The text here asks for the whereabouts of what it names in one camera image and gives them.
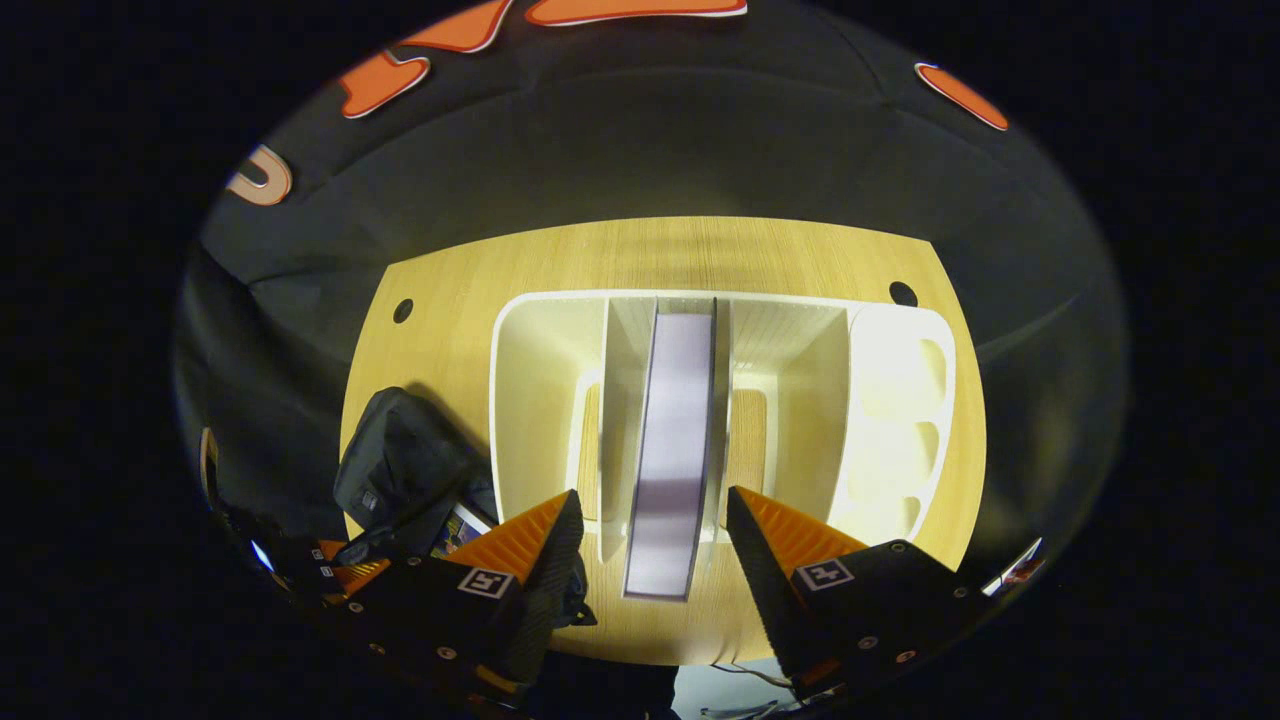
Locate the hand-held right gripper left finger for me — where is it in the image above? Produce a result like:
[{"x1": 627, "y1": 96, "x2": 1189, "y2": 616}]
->
[{"x1": 340, "y1": 488, "x2": 591, "y2": 693}]

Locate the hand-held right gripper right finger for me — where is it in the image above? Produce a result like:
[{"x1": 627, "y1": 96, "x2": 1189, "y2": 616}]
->
[{"x1": 725, "y1": 486, "x2": 1003, "y2": 701}]

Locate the black schoolbag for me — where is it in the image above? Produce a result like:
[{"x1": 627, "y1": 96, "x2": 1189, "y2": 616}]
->
[{"x1": 333, "y1": 387, "x2": 599, "y2": 631}]

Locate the dark portrait cover book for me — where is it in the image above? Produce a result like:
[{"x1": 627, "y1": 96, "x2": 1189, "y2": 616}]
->
[{"x1": 622, "y1": 297, "x2": 720, "y2": 603}]

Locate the white bookshelf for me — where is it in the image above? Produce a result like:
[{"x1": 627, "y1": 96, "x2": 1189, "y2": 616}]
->
[{"x1": 488, "y1": 290, "x2": 959, "y2": 563}]

